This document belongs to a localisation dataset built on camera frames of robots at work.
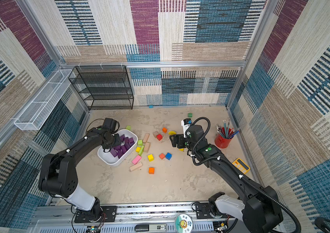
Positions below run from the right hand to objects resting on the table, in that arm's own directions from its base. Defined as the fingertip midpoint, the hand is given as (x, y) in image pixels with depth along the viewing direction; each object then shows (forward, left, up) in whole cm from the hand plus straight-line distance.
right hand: (178, 138), depth 81 cm
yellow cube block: (-4, +17, -15) cm, 23 cm away
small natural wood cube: (+14, +14, -15) cm, 25 cm away
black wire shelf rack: (+45, +53, +1) cm, 70 cm away
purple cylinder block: (0, +40, -15) cm, 43 cm away
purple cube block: (+8, +30, -16) cm, 35 cm away
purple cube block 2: (+8, +33, -15) cm, 38 cm away
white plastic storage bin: (-3, +44, -17) cm, 47 cm away
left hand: (+4, +37, -10) cm, 39 cm away
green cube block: (+6, +24, -14) cm, 29 cm away
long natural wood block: (-9, +27, -17) cm, 34 cm away
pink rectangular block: (-5, +26, -17) cm, 31 cm away
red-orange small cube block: (-2, +10, -17) cm, 20 cm away
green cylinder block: (+33, -12, -17) cm, 39 cm away
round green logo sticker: (-38, -1, -9) cm, 39 cm away
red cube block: (+12, +12, -17) cm, 24 cm away
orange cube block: (-12, +16, -16) cm, 26 cm away
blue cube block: (-3, +6, -16) cm, 17 cm away
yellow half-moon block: (+15, +3, -16) cm, 22 cm away
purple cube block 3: (+2, +34, -14) cm, 37 cm away
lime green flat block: (0, +23, -15) cm, 28 cm away
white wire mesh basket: (+2, +70, +17) cm, 72 cm away
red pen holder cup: (+6, -29, -9) cm, 31 cm away
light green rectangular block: (+21, +34, -16) cm, 44 cm away
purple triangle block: (+12, +38, -16) cm, 43 cm away
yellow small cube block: (+2, +25, -16) cm, 30 cm away
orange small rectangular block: (+17, +8, -16) cm, 24 cm away
